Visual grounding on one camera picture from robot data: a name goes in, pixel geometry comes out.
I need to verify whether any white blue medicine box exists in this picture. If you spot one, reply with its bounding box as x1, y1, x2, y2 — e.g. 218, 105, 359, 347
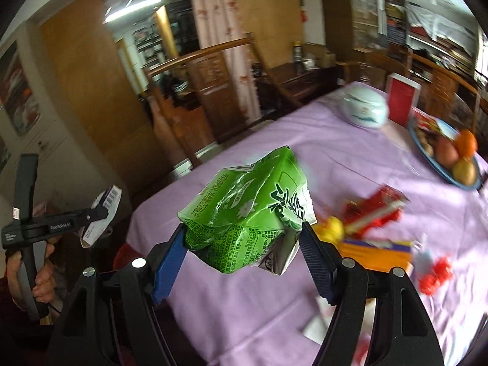
79, 185, 122, 249

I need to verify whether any orange medicine box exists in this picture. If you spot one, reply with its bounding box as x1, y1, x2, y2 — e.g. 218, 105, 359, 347
337, 239, 414, 275

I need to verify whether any green snack bag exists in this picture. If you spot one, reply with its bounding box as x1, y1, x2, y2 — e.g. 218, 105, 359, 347
178, 146, 317, 276

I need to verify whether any red snack wrapper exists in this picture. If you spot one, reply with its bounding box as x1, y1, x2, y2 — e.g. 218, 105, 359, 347
343, 184, 409, 238

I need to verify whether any yellow net wrapper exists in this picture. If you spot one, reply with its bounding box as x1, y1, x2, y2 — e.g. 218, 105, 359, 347
312, 216, 345, 244

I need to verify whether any white paper napkin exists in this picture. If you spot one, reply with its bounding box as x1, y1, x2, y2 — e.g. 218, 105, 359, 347
303, 296, 335, 345

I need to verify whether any person's left hand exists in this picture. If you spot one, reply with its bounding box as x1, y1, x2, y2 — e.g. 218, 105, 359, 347
6, 243, 56, 310

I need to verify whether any purple tablecloth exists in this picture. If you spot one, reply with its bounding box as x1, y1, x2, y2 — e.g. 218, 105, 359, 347
127, 93, 487, 365

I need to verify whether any wooden chair left side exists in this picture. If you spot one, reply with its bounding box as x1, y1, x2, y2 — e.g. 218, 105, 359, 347
142, 33, 302, 169

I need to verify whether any wooden chair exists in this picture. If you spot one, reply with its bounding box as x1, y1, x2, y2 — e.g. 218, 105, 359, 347
407, 48, 483, 134
142, 33, 302, 169

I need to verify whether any red apple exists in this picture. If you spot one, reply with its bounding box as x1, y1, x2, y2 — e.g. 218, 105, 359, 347
434, 136, 459, 169

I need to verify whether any orange fruit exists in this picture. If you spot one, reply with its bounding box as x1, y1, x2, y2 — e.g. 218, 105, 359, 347
453, 129, 477, 160

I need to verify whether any red snack packet on plate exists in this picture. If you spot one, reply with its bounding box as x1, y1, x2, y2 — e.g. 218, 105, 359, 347
413, 108, 458, 140

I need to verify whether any floral pink curtain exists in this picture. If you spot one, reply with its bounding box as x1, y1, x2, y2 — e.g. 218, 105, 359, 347
189, 0, 263, 123

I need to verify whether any white ceramic lidded jar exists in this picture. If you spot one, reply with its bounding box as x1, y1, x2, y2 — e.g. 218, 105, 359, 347
339, 82, 389, 129

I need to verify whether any red and white box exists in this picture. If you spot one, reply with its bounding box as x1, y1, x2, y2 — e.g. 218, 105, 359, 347
386, 73, 422, 127

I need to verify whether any wooden chair far side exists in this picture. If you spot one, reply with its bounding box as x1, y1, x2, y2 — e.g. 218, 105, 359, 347
407, 48, 483, 134

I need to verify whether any wooden glass cabinet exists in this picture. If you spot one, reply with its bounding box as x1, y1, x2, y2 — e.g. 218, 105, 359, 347
322, 0, 379, 61

